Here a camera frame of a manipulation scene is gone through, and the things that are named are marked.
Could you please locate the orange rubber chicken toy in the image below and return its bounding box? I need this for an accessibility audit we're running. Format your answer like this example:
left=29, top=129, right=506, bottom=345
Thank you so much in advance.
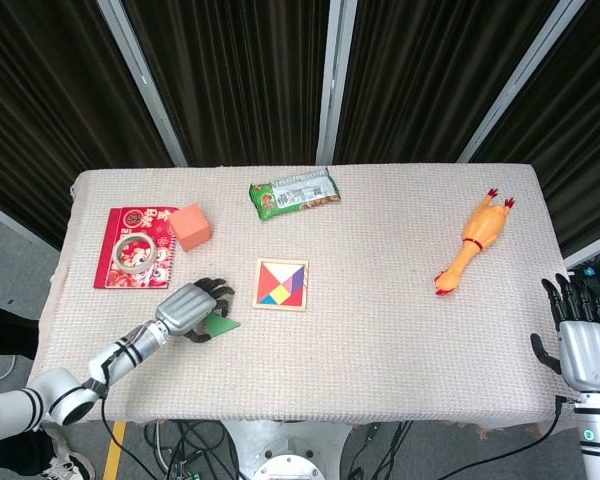
left=433, top=187, right=517, bottom=297

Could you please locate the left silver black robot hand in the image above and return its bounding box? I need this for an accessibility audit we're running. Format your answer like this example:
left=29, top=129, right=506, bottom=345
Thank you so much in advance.
left=154, top=277, right=237, bottom=345

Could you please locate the black pleated curtain panel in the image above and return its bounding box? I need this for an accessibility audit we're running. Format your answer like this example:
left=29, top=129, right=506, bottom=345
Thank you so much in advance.
left=0, top=0, right=176, bottom=251
left=122, top=0, right=331, bottom=167
left=332, top=0, right=561, bottom=164
left=472, top=0, right=600, bottom=259

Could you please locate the green triangle block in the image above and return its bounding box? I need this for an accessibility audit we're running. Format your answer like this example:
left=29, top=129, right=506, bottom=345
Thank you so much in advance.
left=202, top=312, right=242, bottom=337

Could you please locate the beige woven tablecloth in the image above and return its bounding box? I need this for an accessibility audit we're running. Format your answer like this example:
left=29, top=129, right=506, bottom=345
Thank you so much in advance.
left=29, top=163, right=579, bottom=431

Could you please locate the beige tape roll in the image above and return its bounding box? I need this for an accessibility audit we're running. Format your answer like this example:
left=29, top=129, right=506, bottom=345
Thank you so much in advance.
left=113, top=232, right=158, bottom=274

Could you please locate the red spiral notebook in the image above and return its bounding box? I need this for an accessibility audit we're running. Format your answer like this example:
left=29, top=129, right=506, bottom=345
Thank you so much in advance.
left=93, top=204, right=180, bottom=291

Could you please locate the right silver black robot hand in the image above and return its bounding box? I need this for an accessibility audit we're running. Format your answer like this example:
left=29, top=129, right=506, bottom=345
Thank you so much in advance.
left=529, top=272, right=600, bottom=393

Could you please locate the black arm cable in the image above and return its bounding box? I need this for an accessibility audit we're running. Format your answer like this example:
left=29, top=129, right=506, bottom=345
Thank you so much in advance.
left=419, top=394, right=567, bottom=480
left=82, top=339, right=146, bottom=480

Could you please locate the colourful tangram puzzle tray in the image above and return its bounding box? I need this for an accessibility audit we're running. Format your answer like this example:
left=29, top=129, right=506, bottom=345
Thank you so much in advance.
left=251, top=257, right=310, bottom=313

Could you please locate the aluminium frame post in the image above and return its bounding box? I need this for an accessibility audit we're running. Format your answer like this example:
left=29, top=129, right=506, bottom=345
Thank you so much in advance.
left=457, top=0, right=589, bottom=164
left=315, top=0, right=359, bottom=165
left=97, top=0, right=189, bottom=167

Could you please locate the black cable tangle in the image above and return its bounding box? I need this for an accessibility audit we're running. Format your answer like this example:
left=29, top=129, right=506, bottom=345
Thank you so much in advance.
left=144, top=419, right=241, bottom=480
left=347, top=421, right=414, bottom=480

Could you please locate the orange foam cube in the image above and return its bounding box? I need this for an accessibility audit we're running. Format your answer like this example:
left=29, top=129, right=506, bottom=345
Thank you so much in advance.
left=167, top=202, right=212, bottom=253

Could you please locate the person in black trousers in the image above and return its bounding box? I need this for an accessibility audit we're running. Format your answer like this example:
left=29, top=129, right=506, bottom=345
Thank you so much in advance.
left=0, top=279, right=97, bottom=480

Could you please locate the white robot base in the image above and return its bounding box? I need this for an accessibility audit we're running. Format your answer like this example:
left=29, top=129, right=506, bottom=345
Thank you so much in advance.
left=219, top=418, right=354, bottom=480

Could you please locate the green snack packet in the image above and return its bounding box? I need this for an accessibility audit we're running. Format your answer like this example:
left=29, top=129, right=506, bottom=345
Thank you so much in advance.
left=249, top=167, right=342, bottom=222

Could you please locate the black equipment with blue lights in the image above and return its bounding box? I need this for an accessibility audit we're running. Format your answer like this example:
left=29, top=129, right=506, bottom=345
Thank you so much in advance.
left=569, top=257, right=600, bottom=296

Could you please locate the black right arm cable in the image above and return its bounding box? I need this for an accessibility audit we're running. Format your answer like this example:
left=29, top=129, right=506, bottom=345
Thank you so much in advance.
left=419, top=394, right=567, bottom=480

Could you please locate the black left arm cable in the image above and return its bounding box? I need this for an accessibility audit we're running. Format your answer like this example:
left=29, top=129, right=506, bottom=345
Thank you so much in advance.
left=82, top=339, right=146, bottom=480

